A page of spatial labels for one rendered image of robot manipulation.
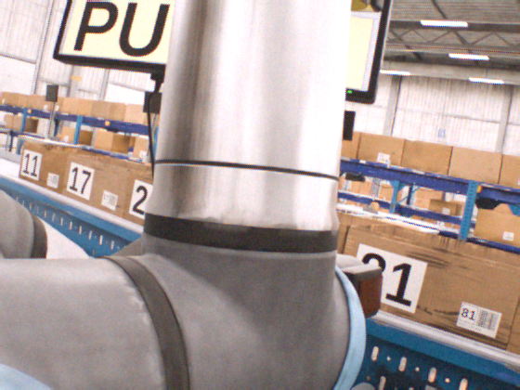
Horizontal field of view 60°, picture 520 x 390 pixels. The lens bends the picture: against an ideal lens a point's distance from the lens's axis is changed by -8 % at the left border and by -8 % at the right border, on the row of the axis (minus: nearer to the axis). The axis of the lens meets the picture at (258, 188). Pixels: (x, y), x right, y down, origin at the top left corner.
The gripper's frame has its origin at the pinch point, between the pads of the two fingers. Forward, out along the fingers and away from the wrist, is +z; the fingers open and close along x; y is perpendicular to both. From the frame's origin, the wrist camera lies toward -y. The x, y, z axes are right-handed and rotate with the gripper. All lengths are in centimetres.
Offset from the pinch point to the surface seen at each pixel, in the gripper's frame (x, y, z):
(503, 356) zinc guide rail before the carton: 19, -24, 55
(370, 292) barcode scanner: 12.6, -10.7, -4.3
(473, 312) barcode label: 11, -31, 57
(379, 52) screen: 1.5, -39.7, -1.9
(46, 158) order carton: -153, -37, 54
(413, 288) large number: -2, -32, 56
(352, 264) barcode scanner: 10.5, -12.3, -4.9
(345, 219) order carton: -35, -53, 77
